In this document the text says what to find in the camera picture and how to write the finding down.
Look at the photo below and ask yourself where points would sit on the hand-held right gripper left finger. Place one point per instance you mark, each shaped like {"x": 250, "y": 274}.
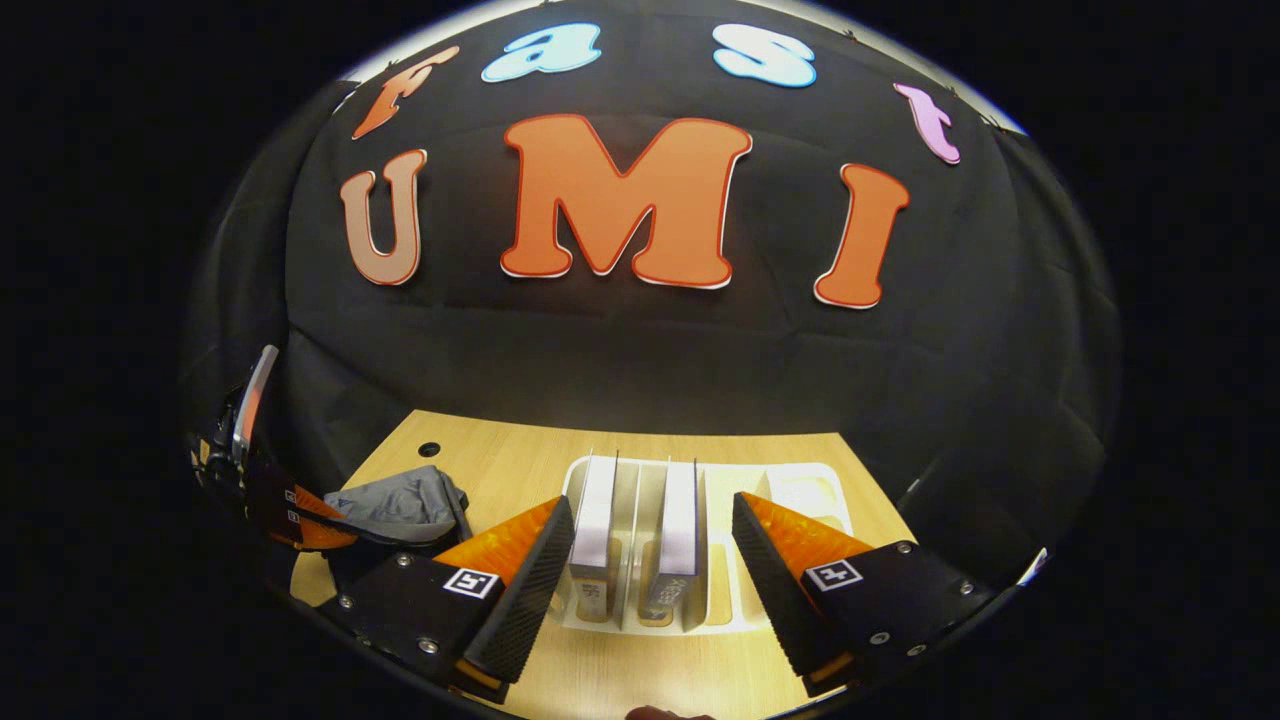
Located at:
{"x": 525, "y": 590}

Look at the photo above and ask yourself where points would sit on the dark grey schoolbag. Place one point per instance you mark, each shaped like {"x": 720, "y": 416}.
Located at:
{"x": 400, "y": 505}

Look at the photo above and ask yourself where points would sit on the white grey-cover book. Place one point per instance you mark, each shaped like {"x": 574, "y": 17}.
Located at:
{"x": 595, "y": 520}

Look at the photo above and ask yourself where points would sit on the blue-cover book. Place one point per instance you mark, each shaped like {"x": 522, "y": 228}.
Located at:
{"x": 678, "y": 525}

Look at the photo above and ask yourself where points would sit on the cream plastic bookshelf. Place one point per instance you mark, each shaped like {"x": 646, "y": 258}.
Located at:
{"x": 800, "y": 485}

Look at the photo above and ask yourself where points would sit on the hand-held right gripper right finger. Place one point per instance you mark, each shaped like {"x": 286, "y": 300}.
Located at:
{"x": 775, "y": 590}

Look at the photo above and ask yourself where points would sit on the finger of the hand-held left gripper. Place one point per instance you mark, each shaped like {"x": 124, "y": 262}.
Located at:
{"x": 285, "y": 493}
{"x": 310, "y": 535}

